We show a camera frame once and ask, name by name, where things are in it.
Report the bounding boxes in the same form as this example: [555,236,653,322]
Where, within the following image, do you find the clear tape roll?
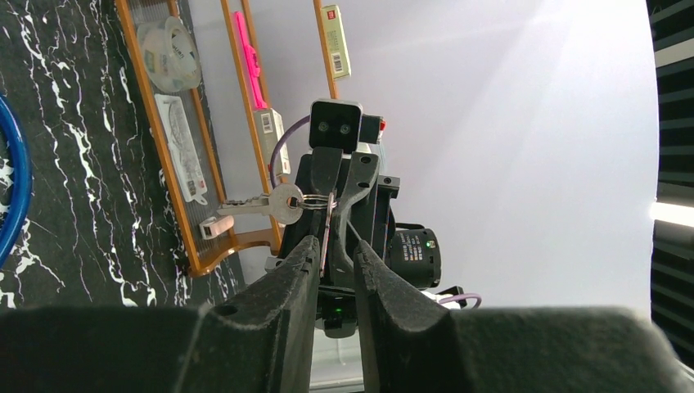
[137,16,202,93]

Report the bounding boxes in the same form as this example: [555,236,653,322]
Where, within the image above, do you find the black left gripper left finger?
[1,236,320,392]

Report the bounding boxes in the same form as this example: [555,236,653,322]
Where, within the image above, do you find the silver padlock keys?
[217,183,338,278]

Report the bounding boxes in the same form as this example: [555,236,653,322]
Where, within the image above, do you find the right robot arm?
[280,147,442,338]

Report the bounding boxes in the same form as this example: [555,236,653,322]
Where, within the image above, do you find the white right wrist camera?
[309,99,386,154]

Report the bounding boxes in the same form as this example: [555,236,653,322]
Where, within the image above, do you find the pink highlighter pen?
[233,11,268,110]

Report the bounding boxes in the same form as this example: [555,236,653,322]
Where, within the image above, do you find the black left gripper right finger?
[354,242,693,392]

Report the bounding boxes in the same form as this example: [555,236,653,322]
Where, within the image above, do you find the packaged protractor ruler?
[155,94,208,206]

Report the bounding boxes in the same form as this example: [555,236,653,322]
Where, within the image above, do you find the white box upper shelf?
[321,4,351,79]

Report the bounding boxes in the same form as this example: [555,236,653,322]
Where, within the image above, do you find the blue cable lock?
[1,95,33,266]

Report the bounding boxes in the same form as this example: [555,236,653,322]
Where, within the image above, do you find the white small box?
[254,108,291,176]

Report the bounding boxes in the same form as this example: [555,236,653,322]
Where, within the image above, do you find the pink small eraser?
[199,215,235,240]

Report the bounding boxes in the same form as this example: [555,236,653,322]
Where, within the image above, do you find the orange tiered rack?
[115,0,354,278]

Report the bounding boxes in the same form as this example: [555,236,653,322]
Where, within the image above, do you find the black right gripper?
[280,147,399,339]

